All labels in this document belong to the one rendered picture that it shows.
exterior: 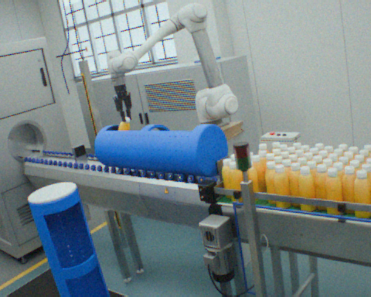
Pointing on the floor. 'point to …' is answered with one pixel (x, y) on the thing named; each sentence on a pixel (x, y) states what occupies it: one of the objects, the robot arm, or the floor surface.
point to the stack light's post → (253, 237)
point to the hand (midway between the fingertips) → (126, 115)
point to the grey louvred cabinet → (172, 98)
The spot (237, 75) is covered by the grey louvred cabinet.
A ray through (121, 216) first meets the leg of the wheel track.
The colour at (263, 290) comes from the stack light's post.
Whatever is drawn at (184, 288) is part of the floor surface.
